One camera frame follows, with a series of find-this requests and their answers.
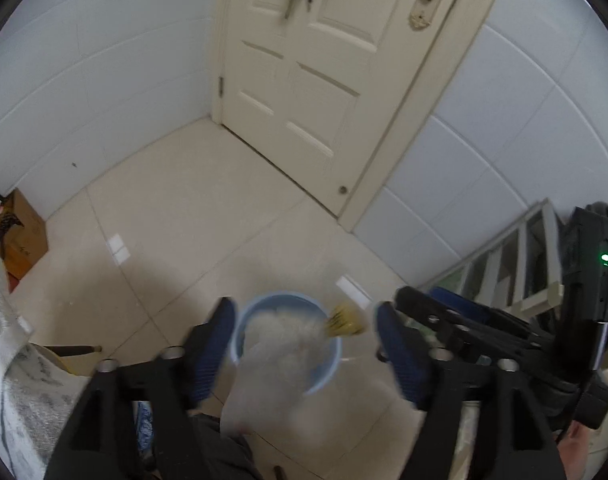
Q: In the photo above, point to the blue plastic bin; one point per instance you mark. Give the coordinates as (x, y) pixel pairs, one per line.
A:
(329, 365)

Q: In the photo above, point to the cream panel door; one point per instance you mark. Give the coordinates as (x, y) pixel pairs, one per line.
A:
(324, 85)

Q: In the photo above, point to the white wooden rack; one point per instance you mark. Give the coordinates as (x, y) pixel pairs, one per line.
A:
(529, 240)

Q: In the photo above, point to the white fluffy garment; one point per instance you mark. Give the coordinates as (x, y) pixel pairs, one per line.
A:
(294, 400)

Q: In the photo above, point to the yellow packet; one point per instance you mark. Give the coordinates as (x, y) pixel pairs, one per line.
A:
(345, 320)

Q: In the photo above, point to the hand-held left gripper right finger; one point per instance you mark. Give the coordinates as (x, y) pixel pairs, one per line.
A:
(404, 360)

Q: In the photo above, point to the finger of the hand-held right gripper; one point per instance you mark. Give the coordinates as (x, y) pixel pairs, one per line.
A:
(459, 327)
(464, 302)

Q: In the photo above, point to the grey patterned tablecloth blue border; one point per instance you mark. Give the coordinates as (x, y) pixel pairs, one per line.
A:
(39, 400)

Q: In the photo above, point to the dark grey clothing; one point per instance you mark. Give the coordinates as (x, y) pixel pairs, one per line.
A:
(219, 452)

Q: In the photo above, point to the brown paper bag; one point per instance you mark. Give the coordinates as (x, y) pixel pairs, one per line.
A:
(29, 245)

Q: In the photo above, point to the person's right hand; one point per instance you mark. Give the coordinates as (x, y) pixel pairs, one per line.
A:
(581, 452)

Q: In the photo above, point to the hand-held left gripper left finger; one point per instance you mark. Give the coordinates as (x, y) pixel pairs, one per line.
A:
(209, 355)

